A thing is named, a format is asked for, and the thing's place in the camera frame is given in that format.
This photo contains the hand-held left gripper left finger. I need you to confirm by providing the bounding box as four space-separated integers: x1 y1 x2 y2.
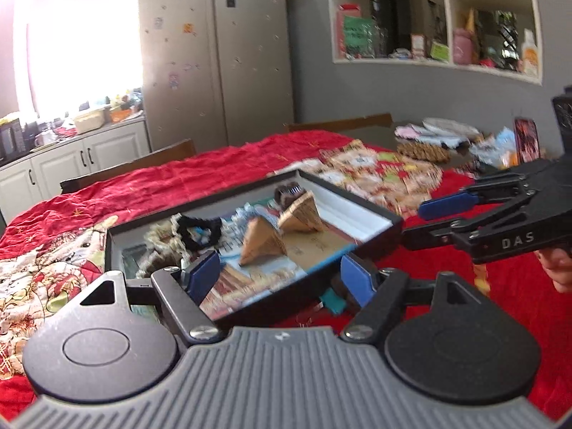
79 250 225 342

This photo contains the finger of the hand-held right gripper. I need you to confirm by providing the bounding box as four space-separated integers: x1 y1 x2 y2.
419 161 539 222
401 190 537 252

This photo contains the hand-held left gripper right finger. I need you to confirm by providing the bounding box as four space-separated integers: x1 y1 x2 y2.
340 252 490 341

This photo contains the black bead bracelet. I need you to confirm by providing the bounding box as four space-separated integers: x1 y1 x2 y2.
176 215 223 252

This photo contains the black shallow tray box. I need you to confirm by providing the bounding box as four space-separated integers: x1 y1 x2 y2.
106 167 404 328

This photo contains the kraft paper cone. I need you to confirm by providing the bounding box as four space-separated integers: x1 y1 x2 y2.
277 190 325 234
238 216 287 267

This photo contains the person's right hand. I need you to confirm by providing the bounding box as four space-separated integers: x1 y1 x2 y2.
534 245 572 295

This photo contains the teal small item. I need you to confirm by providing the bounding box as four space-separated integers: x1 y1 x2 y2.
321 288 348 316

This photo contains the cream crochet scrunchie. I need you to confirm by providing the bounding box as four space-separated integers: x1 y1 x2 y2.
139 214 191 278

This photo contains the wooden bead trivet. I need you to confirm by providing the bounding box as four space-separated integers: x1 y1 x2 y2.
396 142 451 162

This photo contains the light blue crochet scrunchie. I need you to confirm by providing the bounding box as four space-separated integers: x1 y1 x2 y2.
226 204 269 235

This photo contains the white round plate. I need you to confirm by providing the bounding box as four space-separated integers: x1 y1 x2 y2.
422 117 482 138

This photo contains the smartphone with photo case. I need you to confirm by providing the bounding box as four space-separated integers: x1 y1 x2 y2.
514 117 541 164

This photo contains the red printed blanket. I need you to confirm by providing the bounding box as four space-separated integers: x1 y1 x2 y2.
0 131 572 421

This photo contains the wooden chair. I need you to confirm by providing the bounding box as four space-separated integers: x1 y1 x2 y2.
285 113 394 134
59 139 198 196

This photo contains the pink bottle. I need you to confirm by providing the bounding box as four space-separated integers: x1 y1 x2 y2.
453 28 476 66

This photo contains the white bottle orange label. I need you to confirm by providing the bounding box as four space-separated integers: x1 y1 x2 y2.
521 29 539 77

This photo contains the white kitchen cabinet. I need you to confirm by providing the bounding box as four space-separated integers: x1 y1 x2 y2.
0 118 152 225

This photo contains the green sign card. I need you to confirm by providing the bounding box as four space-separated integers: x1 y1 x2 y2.
342 17 375 56

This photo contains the cream plastic basket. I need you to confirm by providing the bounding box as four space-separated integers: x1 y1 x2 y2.
73 109 107 134

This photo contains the pink gift box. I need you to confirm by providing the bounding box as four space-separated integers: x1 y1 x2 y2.
335 4 362 60

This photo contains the silver double-door refrigerator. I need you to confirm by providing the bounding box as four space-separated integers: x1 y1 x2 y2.
135 0 296 153

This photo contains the black microwave oven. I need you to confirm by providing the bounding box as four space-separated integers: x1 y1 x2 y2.
0 120 24 162

